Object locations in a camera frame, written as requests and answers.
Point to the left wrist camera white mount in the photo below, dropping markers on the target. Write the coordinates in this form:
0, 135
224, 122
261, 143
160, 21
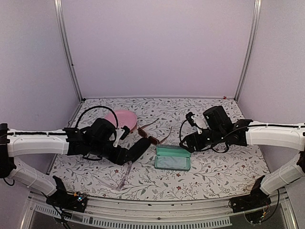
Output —
120, 134

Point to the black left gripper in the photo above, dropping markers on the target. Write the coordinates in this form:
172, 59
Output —
119, 158

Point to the pink plate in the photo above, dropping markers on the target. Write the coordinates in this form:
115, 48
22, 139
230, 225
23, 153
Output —
124, 117

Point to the black glasses case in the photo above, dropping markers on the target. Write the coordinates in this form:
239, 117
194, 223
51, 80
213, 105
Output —
138, 149

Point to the left aluminium frame post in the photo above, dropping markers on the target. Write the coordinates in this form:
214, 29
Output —
66, 48

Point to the brown sunglasses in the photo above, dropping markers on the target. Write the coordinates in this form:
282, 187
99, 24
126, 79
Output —
153, 140

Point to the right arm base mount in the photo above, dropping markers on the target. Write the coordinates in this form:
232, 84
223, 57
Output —
257, 198

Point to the grey case green lining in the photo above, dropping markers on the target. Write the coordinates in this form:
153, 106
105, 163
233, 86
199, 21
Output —
172, 151

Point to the front aluminium rail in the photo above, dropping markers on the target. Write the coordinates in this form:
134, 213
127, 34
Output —
107, 213

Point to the blue-grey cleaning cloth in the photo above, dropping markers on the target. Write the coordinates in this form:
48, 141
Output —
175, 163

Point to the aluminium frame post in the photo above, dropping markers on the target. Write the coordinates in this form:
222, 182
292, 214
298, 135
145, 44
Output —
66, 48
249, 50

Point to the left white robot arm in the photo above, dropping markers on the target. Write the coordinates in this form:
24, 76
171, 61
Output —
101, 139

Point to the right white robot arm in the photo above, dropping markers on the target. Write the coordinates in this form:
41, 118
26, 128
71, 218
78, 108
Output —
217, 127

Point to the clear purple glasses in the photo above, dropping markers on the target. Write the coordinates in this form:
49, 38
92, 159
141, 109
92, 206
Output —
115, 179

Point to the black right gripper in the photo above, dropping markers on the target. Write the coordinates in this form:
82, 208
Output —
190, 138

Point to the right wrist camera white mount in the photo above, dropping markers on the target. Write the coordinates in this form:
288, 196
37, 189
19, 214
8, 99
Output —
197, 121

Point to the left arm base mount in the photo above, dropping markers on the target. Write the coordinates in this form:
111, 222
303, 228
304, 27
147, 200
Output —
64, 200

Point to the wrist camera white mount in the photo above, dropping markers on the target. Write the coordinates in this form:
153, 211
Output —
120, 134
197, 121

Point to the right aluminium frame post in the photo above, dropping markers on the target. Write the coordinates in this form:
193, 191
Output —
249, 50

